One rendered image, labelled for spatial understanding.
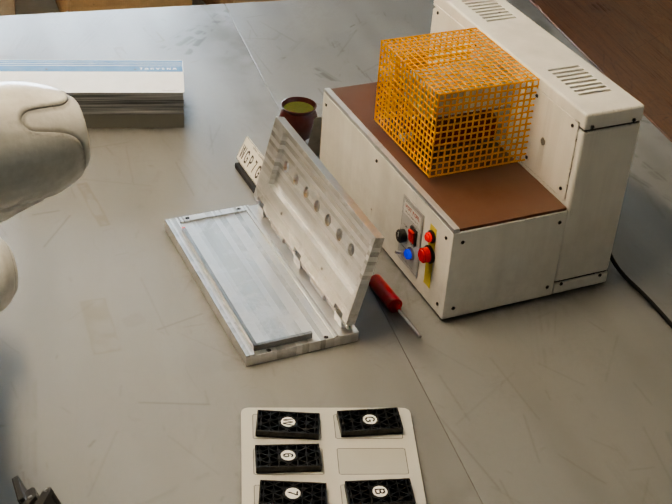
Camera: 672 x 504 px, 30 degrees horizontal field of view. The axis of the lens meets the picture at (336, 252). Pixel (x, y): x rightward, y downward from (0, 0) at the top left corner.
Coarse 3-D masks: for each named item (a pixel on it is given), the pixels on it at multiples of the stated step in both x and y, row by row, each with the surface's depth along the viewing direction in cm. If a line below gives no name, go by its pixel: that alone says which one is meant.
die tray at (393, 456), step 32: (256, 416) 197; (320, 416) 198; (320, 448) 192; (352, 448) 193; (384, 448) 193; (416, 448) 194; (256, 480) 186; (288, 480) 186; (320, 480) 187; (352, 480) 187; (416, 480) 188
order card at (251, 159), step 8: (248, 144) 260; (240, 152) 262; (248, 152) 260; (256, 152) 257; (240, 160) 262; (248, 160) 259; (256, 160) 256; (248, 168) 258; (256, 168) 256; (256, 176) 255; (256, 184) 255
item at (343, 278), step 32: (288, 128) 235; (288, 160) 235; (256, 192) 245; (288, 192) 235; (320, 192) 224; (288, 224) 233; (320, 224) 224; (352, 224) 214; (320, 256) 222; (352, 256) 214; (320, 288) 221; (352, 288) 214; (352, 320) 213
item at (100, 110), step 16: (80, 96) 268; (96, 96) 269; (112, 96) 269; (128, 96) 270; (144, 96) 270; (160, 96) 271; (176, 96) 271; (96, 112) 271; (112, 112) 271; (128, 112) 272; (144, 112) 272; (160, 112) 273; (176, 112) 273
